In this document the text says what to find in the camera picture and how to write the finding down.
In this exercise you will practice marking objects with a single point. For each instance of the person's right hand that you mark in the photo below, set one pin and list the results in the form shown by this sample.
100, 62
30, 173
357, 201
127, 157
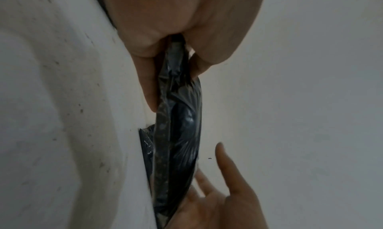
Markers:
224, 211

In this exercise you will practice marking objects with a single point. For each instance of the person's left hand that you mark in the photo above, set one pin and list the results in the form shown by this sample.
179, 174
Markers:
179, 10

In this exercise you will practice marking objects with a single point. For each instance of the black packet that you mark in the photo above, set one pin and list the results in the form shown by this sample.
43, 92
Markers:
179, 140

